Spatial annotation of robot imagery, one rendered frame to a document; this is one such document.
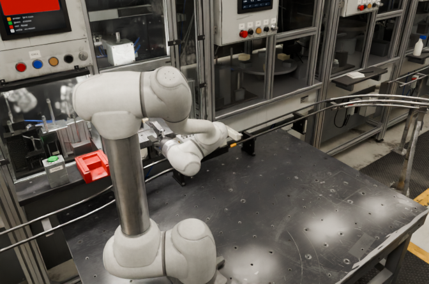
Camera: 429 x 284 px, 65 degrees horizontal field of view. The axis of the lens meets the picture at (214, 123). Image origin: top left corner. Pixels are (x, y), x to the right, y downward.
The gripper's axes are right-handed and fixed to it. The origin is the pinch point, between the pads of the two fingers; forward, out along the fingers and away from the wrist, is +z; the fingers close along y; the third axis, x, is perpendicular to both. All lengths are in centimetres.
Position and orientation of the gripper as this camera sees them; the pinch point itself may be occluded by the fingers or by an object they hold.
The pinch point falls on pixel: (150, 131)
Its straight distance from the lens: 173.3
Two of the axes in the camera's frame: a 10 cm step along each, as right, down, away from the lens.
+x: -8.2, 2.8, -5.0
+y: -0.2, -8.9, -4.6
